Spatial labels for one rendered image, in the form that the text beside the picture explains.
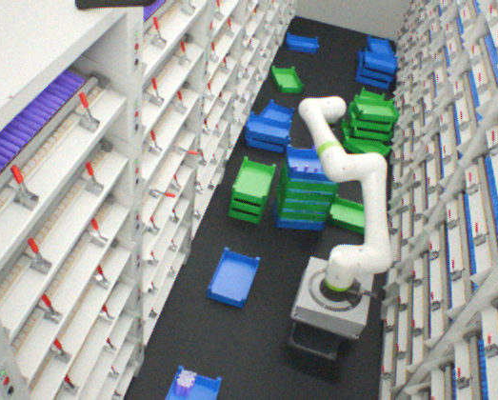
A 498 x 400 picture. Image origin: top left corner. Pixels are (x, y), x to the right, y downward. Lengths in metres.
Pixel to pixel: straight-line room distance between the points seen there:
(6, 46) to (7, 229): 0.33
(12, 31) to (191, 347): 1.84
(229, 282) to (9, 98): 2.09
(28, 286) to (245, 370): 1.55
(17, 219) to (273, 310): 1.91
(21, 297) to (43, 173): 0.26
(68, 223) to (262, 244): 1.88
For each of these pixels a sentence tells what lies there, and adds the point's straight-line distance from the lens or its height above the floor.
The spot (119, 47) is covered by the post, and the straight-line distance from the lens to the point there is 1.28.
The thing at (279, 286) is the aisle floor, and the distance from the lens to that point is 2.84.
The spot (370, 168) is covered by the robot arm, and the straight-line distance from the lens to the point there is 2.25.
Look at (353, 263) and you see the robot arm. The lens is 2.22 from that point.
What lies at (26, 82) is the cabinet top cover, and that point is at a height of 1.75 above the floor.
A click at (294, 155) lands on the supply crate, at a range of 3.01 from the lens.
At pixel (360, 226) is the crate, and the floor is 0.00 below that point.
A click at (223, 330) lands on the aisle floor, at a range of 2.63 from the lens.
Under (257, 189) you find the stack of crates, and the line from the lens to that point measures 3.10.
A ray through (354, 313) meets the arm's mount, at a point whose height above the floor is 0.39.
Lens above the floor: 2.23
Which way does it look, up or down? 44 degrees down
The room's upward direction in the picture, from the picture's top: 12 degrees clockwise
